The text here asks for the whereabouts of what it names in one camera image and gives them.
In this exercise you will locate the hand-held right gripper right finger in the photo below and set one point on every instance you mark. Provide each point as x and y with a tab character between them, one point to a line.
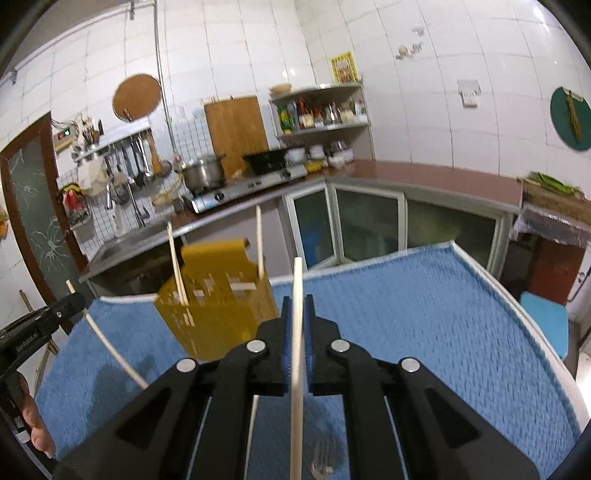
310	350

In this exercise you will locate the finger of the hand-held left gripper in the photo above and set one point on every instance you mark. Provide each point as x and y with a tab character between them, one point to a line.
69	309

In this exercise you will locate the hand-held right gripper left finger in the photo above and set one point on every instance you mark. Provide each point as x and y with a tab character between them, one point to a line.
287	350

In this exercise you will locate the yellow perforated utensil holder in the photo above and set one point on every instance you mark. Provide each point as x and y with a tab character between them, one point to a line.
217	318

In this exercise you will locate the metal cup with utensils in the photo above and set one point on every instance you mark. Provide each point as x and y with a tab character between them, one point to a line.
91	131

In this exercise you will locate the person's left hand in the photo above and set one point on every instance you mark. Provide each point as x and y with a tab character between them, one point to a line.
39	420

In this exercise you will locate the stainless steel sink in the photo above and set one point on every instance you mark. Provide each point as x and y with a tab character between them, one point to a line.
129	240

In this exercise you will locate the blue fleece towel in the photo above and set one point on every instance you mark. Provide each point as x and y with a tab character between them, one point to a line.
438	314

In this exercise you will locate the white hanging cloth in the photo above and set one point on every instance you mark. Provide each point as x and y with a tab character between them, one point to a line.
92	177

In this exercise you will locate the row of hanging ladles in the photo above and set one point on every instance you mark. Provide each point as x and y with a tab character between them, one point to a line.
136	166

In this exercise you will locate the steel gas stove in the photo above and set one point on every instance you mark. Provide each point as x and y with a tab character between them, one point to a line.
249	187

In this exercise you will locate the stainless steel pot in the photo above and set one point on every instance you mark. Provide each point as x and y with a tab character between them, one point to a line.
203	174

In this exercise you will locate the black wok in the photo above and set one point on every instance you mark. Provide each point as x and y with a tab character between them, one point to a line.
265	161

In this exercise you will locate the kitchen counter cabinet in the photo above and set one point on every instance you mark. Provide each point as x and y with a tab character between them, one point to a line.
415	177

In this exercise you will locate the metal corner shelf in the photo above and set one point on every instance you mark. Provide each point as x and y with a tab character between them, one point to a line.
323	129

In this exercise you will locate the round wooden lid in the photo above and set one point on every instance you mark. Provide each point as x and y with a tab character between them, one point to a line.
137	98

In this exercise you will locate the rectangular wooden cutting board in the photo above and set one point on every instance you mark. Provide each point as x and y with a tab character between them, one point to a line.
236	134

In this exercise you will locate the green bottle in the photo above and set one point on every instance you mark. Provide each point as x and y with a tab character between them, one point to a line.
282	120

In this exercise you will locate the red sauce bottle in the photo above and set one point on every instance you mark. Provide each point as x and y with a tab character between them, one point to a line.
305	115

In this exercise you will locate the blue stool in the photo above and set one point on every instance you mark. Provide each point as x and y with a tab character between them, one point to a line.
545	323

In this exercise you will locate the beige bowl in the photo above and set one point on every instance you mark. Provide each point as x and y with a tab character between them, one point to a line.
280	88

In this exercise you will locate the small table with plastic cover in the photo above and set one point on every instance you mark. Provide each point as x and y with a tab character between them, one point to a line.
549	230

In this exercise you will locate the green vegetables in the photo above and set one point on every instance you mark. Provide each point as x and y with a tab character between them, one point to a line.
554	182

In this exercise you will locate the metal wall rack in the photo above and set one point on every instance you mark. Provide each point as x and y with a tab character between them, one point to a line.
113	142

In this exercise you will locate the beige wall control box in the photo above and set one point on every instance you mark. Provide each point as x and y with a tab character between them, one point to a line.
64	136

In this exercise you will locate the grey wall pipe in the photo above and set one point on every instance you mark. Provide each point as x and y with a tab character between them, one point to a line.
164	69

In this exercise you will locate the yellow wall poster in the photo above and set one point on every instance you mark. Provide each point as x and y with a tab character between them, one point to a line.
344	68

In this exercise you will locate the white wall outlet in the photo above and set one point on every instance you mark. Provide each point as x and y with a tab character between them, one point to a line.
468	93

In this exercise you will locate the wall stickers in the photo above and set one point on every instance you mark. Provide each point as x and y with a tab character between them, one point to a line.
411	46

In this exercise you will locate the green round wall board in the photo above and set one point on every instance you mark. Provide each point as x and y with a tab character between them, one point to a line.
570	120

